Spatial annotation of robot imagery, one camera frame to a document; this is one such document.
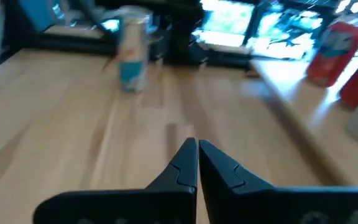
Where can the light blue Red Bull can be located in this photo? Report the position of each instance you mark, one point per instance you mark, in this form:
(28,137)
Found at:
(134,53)

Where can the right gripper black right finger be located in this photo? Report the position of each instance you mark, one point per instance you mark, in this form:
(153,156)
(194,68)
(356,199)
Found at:
(228,199)

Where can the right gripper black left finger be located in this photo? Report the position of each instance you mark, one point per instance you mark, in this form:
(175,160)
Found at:
(166,202)

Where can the red and blue Pepsi can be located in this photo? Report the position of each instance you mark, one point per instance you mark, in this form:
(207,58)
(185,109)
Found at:
(334,53)

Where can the wooden shelf board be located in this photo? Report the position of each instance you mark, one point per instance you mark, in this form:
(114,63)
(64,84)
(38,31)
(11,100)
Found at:
(306,102)

